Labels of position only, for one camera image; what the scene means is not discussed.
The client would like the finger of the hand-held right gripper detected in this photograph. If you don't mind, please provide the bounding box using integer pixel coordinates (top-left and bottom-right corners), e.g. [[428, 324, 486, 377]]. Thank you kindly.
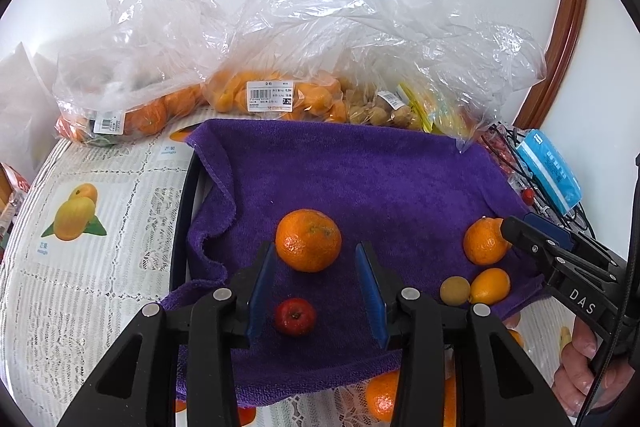
[[522, 213, 626, 270], [501, 216, 566, 280]]

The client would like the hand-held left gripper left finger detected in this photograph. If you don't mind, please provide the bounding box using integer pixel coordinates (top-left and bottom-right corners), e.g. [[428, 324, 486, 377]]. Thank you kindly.
[[57, 241, 278, 427]]

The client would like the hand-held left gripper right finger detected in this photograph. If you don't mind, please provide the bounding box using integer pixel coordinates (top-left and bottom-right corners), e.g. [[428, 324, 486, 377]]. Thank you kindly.
[[354, 242, 573, 427]]

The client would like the small tangerine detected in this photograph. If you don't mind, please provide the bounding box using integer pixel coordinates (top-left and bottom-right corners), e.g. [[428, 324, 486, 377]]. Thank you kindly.
[[463, 217, 512, 266]]

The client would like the oval kumquat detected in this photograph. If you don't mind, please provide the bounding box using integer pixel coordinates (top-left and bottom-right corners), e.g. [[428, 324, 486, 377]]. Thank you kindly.
[[469, 268, 512, 306]]

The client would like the small yellow-green fruit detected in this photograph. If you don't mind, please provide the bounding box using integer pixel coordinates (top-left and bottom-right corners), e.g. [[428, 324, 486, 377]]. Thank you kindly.
[[440, 276, 472, 306]]

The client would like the bag of red fruits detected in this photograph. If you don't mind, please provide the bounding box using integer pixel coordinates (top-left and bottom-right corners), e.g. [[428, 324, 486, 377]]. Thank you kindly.
[[477, 122, 531, 188]]

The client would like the person's right hand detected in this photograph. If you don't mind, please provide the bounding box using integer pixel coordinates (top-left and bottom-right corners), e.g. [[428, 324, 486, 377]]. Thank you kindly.
[[552, 319, 636, 415]]

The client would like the blue tissue pack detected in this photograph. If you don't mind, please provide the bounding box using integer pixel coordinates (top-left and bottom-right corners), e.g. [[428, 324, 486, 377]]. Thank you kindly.
[[515, 129, 583, 215]]

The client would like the purple towel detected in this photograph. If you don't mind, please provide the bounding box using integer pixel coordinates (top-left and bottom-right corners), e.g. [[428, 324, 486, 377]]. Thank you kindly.
[[160, 118, 546, 408]]

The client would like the yellow packet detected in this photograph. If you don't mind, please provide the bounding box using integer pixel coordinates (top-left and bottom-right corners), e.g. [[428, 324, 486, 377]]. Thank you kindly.
[[397, 82, 476, 142]]

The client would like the fruit print tablecloth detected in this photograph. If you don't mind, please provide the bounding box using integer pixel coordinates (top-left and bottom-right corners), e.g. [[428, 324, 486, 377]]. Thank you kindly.
[[0, 117, 601, 427]]

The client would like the clear bag of physalis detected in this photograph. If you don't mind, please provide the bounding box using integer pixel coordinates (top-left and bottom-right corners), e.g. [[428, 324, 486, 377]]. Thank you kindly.
[[345, 22, 548, 152]]

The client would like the clear bag of kumquats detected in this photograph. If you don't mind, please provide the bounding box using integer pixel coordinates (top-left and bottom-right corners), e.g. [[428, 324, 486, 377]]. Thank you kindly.
[[202, 0, 481, 124]]

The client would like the clear bag of tangerines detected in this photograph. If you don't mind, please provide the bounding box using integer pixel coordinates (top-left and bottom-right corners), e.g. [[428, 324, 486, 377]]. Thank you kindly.
[[54, 0, 231, 148]]

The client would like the white plastic bag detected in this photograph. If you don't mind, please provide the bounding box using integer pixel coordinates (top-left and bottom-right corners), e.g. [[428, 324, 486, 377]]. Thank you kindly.
[[0, 41, 63, 180]]

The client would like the black wire basket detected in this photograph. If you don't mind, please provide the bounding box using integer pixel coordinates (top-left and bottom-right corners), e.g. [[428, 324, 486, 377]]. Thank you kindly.
[[495, 119, 601, 258]]

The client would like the brown wooden door frame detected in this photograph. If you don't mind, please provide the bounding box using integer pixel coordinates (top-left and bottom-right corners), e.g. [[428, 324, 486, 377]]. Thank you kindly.
[[510, 0, 591, 128]]

